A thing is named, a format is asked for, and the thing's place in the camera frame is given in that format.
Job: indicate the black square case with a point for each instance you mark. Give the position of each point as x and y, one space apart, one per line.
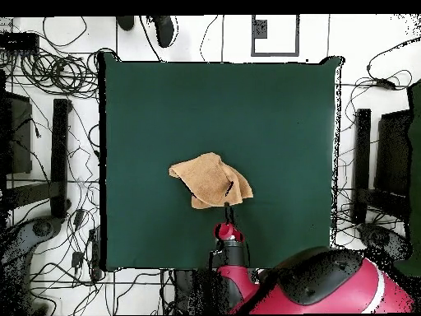
19 138
391 154

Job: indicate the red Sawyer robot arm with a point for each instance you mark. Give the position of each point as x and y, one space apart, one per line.
329 289

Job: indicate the black power adapter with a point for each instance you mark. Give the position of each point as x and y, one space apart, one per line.
79 217
384 84
77 259

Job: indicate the black electronics box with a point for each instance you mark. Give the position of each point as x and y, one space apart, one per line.
19 42

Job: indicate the person's black shoe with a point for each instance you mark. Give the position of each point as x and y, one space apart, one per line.
125 22
164 31

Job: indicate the grey caster base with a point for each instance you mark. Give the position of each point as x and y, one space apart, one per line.
19 243
378 237

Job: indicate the tan terry towel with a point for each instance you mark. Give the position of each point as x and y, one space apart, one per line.
210 181

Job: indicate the dark green table cloth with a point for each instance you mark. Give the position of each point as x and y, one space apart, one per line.
263 131

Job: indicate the black power strip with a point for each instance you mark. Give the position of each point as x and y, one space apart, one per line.
95 253

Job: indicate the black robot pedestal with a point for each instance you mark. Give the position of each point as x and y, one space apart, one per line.
190 289

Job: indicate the black T-shaped stand base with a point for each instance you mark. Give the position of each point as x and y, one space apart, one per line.
361 148
60 148

